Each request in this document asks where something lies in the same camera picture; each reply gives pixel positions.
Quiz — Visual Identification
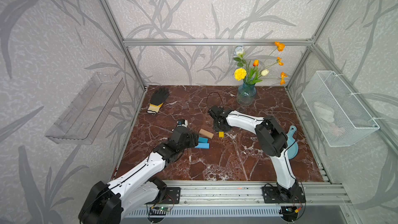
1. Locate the artificial flower bouquet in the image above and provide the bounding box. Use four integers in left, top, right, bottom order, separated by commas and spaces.
233, 46, 284, 85

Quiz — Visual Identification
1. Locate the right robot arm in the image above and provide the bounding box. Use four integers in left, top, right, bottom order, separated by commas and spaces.
208, 106, 306, 204

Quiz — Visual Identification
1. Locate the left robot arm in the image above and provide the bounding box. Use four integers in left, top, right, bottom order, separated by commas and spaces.
78, 124, 199, 224

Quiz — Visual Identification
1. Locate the white wire basket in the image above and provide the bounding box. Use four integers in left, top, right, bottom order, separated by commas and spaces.
302, 71, 380, 147

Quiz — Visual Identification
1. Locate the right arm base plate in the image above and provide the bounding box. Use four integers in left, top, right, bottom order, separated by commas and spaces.
262, 185, 306, 204

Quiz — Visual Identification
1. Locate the aluminium front rail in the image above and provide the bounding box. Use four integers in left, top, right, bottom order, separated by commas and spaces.
164, 180, 352, 206

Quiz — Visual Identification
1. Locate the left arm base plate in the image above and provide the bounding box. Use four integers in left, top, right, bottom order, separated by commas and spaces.
148, 187, 181, 205

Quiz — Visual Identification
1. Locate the light blue long block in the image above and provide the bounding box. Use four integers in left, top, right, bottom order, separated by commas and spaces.
195, 143, 210, 149

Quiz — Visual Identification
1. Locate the white cloth in basket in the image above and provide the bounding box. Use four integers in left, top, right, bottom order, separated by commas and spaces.
313, 101, 335, 123

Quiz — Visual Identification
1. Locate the blue glass vase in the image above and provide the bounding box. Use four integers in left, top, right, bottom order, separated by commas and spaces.
236, 82, 257, 106

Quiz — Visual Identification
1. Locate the teal long block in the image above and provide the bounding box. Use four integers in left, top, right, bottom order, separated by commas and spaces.
198, 137, 208, 144

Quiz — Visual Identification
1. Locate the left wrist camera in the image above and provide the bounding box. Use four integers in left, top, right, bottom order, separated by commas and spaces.
177, 119, 188, 128

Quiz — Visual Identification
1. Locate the clear plastic wall shelf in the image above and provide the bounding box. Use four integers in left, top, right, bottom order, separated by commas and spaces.
45, 73, 125, 145

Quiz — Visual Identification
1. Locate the black yellow work glove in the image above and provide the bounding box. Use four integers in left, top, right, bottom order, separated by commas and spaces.
147, 87, 170, 114

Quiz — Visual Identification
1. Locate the natural wood block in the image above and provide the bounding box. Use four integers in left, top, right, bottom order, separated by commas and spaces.
199, 129, 214, 139

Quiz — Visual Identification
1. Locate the teal plastic scoop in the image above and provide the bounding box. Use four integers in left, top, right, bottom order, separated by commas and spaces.
287, 125, 299, 160

